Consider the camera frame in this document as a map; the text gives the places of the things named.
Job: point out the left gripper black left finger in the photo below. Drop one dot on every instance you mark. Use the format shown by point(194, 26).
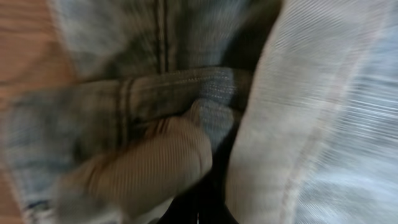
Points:
point(183, 209)

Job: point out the light blue denim shorts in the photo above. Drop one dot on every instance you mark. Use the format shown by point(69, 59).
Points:
point(312, 86)

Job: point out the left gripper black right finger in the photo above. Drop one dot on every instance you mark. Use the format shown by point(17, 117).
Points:
point(212, 208)

